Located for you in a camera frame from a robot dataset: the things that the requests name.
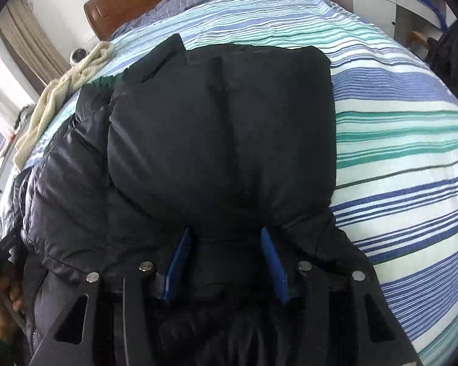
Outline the small round white fan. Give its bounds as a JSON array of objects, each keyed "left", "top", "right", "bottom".
[{"left": 69, "top": 48, "right": 89, "bottom": 65}]

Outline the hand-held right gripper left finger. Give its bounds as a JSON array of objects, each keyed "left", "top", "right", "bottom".
[{"left": 28, "top": 227, "right": 193, "bottom": 366}]

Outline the cream knitted sweater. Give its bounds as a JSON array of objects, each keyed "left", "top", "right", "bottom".
[{"left": 13, "top": 41, "right": 115, "bottom": 170}]

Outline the wooden headboard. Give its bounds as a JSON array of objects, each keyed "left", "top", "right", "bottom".
[{"left": 83, "top": 0, "right": 312, "bottom": 42}]

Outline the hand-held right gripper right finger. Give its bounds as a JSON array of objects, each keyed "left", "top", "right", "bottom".
[{"left": 260, "top": 226, "right": 424, "bottom": 366}]

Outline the striped bed sheet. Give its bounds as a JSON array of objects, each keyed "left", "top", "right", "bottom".
[{"left": 0, "top": 0, "right": 458, "bottom": 366}]

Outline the wooden chair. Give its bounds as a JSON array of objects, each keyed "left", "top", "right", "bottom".
[{"left": 410, "top": 30, "right": 439, "bottom": 52}]

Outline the dark clothing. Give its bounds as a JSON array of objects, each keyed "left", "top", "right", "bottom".
[{"left": 423, "top": 19, "right": 458, "bottom": 107}]

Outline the black puffer jacket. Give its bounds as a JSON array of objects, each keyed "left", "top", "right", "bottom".
[{"left": 9, "top": 34, "right": 416, "bottom": 366}]

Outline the beige curtain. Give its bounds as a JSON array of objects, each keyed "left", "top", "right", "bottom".
[{"left": 0, "top": 2, "right": 69, "bottom": 88}]

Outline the person's left hand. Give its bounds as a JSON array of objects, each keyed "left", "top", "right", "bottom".
[{"left": 0, "top": 269, "right": 25, "bottom": 346}]

